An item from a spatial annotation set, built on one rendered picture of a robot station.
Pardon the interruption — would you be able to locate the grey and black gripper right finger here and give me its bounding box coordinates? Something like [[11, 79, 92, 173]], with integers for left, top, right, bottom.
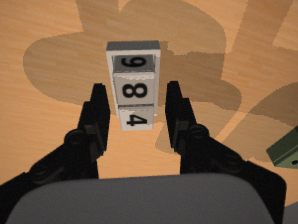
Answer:
[[165, 81, 287, 224]]

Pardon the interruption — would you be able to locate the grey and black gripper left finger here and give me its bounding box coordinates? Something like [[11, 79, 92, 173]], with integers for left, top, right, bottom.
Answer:
[[0, 83, 111, 224]]

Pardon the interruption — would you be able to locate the white shallow tray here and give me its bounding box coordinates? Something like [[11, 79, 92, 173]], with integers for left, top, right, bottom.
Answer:
[[106, 40, 161, 118]]

